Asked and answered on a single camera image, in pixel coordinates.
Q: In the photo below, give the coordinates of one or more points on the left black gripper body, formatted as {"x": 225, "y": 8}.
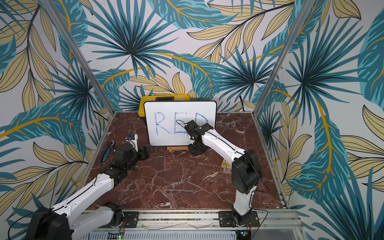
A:
{"x": 142, "y": 154}

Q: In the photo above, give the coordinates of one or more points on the right aluminium frame post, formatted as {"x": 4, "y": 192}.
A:
{"x": 300, "y": 20}

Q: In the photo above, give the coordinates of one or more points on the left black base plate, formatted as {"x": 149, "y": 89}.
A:
{"x": 123, "y": 219}

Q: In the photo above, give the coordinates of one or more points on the aluminium frame post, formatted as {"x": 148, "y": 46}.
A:
{"x": 54, "y": 14}
{"x": 300, "y": 20}

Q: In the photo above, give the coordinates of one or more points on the wooden board easel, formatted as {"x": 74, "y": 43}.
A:
{"x": 177, "y": 148}

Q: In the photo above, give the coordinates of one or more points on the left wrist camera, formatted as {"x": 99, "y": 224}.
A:
{"x": 133, "y": 140}

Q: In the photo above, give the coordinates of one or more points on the left aluminium frame post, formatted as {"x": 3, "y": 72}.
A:
{"x": 54, "y": 14}

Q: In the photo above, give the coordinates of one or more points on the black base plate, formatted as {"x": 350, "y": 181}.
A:
{"x": 231, "y": 219}
{"x": 123, "y": 219}

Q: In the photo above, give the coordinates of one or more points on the white dry-erase board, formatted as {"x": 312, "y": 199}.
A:
{"x": 166, "y": 120}

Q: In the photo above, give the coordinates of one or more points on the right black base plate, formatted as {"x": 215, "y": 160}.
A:
{"x": 231, "y": 219}

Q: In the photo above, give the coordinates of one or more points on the aluminium front rail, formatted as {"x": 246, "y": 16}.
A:
{"x": 209, "y": 219}

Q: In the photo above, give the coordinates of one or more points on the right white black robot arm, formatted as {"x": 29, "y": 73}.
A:
{"x": 246, "y": 172}

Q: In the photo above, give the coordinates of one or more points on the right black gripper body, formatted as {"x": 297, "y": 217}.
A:
{"x": 196, "y": 144}

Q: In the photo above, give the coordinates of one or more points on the yellow tool case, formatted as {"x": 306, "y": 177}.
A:
{"x": 161, "y": 98}

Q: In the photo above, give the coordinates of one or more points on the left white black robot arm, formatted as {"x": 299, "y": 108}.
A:
{"x": 65, "y": 221}

